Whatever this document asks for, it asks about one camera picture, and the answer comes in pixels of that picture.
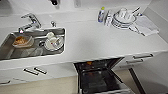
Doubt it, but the stainless steel dishwasher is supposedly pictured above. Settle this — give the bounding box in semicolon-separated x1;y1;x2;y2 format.
73;56;134;94

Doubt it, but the white plate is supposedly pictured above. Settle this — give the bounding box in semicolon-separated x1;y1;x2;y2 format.
43;33;65;52

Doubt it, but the white cup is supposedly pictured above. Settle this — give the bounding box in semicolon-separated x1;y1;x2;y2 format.
45;31;56;41

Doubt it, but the small white bottle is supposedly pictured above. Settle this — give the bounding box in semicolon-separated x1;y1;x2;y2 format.
104;9;114;27

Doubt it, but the small chrome sink knob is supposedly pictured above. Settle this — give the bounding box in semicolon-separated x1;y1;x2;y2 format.
50;20;58;29

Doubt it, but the stack of white plates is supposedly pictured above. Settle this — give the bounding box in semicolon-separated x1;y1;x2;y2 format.
111;9;138;30

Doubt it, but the white mug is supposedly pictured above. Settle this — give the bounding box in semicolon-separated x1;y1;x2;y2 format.
117;7;132;20

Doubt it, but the white two-door sink cabinet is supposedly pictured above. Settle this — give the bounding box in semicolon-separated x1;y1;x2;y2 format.
0;63;80;86

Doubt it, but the white three-drawer unit wide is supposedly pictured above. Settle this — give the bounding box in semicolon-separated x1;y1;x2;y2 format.
114;50;168;72

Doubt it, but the chrome sink faucet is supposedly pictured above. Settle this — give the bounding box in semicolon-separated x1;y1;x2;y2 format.
17;12;43;34

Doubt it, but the brown bowl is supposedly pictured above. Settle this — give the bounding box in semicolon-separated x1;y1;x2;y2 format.
12;35;35;49

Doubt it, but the stainless steel sink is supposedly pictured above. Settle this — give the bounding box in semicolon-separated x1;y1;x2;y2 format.
0;27;67;62

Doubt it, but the black wall soap dispenser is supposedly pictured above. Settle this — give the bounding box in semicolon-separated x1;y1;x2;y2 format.
49;0;61;8

